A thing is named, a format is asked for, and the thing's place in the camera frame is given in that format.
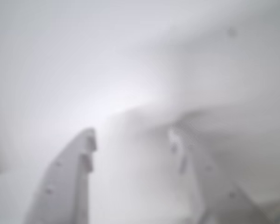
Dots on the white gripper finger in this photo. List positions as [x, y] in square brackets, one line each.
[63, 186]
[214, 193]

